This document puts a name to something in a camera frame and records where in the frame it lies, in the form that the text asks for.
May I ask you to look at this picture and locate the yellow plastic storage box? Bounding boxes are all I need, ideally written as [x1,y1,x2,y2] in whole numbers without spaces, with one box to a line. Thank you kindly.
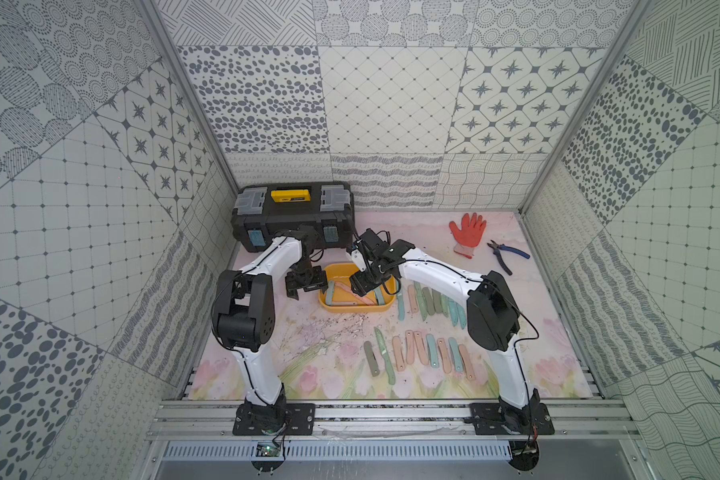
[319,262,399,314]

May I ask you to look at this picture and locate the long teal knife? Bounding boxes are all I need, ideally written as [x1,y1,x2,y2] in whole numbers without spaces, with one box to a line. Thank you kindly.
[396,287,406,322]

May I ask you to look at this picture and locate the green sheath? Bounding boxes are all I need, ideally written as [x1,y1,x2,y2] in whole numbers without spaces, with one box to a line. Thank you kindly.
[421,287,436,315]

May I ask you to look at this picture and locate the grey green fruit knife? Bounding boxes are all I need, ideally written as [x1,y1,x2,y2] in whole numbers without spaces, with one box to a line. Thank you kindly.
[432,290,443,314]

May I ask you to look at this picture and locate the long green knife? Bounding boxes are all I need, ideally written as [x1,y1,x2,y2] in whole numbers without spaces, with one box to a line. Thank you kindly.
[374,327,396,385]

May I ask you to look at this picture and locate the beige pink knife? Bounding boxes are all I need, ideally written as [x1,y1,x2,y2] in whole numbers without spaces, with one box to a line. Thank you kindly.
[392,336,406,372]

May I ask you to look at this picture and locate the teal fruit knife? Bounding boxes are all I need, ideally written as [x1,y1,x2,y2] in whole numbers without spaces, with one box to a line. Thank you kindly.
[325,281,335,306]
[448,299,460,327]
[456,305,467,330]

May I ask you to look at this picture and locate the pale pink knife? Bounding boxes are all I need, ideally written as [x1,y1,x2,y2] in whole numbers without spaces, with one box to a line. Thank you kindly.
[405,330,416,365]

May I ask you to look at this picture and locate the light teal knife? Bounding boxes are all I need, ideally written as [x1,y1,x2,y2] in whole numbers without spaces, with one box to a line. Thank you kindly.
[426,334,440,369]

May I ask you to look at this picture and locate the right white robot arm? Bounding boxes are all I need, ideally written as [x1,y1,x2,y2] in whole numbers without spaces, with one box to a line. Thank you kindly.
[346,229,555,440]

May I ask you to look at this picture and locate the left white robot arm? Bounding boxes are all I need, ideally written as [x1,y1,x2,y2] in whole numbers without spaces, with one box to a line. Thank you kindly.
[211,225,326,435]

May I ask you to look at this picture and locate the teal fruit knife in box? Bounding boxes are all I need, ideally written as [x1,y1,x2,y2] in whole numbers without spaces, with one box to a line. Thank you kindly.
[325,281,335,306]

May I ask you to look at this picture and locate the black plastic toolbox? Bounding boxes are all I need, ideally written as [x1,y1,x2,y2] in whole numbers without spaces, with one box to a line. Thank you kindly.
[231,181,355,252]

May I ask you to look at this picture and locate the red work glove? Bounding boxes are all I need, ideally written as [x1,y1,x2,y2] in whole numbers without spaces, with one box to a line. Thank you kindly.
[449,213,487,258]

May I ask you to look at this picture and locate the salmon pink knife handle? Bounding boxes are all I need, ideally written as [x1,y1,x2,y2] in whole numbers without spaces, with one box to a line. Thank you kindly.
[357,292,378,305]

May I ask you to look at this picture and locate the blue handled pliers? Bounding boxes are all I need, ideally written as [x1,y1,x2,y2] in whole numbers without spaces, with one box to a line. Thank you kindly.
[487,240,531,276]

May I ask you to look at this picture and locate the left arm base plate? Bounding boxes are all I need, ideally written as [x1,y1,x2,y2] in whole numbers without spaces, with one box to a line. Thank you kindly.
[232,401,316,436]

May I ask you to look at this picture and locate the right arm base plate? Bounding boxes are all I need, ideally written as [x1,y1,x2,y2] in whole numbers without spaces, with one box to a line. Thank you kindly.
[466,402,555,438]

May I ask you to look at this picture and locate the aluminium frame rail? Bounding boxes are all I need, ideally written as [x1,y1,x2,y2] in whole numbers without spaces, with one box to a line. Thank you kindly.
[147,398,639,441]

